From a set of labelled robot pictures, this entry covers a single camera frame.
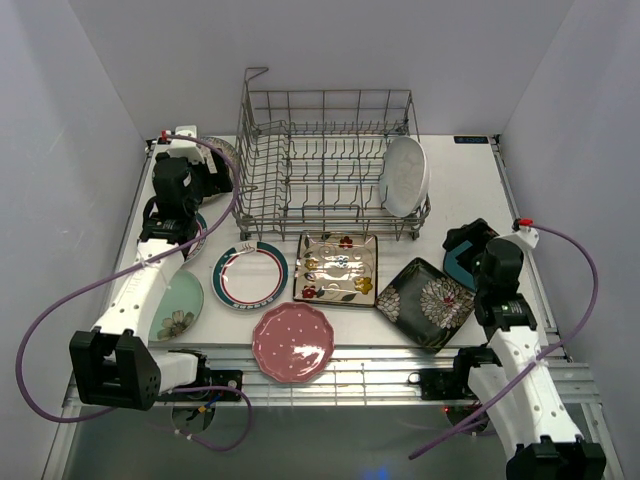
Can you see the white oval plate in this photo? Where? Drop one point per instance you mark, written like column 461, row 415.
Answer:
column 403, row 184

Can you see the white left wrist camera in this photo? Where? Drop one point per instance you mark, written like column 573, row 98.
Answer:
column 180, row 143

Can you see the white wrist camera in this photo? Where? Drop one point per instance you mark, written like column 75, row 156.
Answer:
column 525, row 234
column 180, row 143

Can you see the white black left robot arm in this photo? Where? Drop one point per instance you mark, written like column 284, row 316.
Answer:
column 112, row 364

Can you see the grey wire dish rack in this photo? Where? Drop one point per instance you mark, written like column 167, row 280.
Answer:
column 310, row 160

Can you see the pink dotted scalloped plate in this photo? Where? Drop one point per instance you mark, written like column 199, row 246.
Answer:
column 293, row 343

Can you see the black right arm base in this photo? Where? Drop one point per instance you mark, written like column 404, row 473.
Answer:
column 452, row 383

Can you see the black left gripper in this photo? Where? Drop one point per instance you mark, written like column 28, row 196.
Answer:
column 219, row 181

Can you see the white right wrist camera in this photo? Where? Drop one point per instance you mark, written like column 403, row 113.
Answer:
column 525, row 234

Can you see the dark logo sticker right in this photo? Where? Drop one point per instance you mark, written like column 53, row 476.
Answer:
column 471, row 140

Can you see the mint green flower plate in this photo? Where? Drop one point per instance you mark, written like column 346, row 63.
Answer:
column 179, row 308

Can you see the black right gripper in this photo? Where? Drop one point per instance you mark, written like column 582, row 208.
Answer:
column 476, row 231

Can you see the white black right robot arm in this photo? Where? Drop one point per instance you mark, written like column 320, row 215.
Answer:
column 509, row 374

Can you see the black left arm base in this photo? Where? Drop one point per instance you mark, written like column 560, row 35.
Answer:
column 207, row 376

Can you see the white plate steam logo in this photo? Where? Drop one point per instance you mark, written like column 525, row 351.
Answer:
column 250, row 275

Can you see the black floral square plate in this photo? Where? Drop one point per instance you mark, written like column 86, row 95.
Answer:
column 425, row 305

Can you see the cream floral square plate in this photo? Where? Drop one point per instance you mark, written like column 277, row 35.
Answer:
column 337, row 268

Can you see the speckled brown round plate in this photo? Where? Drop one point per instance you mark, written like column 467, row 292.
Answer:
column 225, row 147

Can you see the teal square plate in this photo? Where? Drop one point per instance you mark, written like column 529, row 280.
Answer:
column 457, row 264

